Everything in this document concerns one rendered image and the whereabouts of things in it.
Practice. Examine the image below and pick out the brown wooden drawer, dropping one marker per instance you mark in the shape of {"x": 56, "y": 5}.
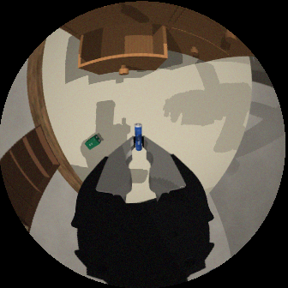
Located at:
{"x": 132, "y": 11}
{"x": 211, "y": 29}
{"x": 187, "y": 42}
{"x": 131, "y": 45}

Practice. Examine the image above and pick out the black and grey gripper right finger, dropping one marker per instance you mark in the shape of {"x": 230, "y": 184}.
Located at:
{"x": 168, "y": 174}

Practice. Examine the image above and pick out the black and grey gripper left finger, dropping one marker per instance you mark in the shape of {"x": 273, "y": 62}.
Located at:
{"x": 111, "y": 176}

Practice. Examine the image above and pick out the brown wooden chest of drawers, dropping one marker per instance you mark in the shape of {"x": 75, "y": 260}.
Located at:
{"x": 168, "y": 25}

